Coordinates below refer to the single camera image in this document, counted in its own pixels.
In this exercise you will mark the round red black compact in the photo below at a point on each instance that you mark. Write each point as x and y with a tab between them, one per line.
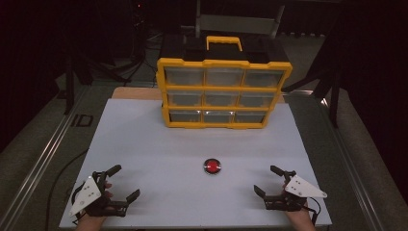
212	166

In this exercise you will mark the aluminium floor rail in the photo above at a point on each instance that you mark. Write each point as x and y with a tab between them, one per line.
349	166
38	166

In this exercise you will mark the wooden table board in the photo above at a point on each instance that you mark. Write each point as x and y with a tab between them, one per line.
138	93

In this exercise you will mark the black metal stand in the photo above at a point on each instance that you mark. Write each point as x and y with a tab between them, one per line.
334	106

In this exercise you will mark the set of clear drawers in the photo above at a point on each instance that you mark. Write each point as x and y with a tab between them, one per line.
184	77

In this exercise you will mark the yellow black drawer cabinet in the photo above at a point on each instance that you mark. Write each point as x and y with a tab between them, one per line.
224	63

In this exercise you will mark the person's right hand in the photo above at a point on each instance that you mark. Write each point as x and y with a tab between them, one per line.
296	214

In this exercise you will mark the clear plastic cabinet drawer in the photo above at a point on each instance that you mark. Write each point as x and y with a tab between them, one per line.
218	117

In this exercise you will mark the person's left hand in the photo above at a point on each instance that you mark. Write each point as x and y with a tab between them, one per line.
108	186

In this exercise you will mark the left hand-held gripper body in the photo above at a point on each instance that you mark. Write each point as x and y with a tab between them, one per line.
86	194

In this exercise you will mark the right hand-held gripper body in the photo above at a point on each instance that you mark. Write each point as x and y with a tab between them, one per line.
303	189

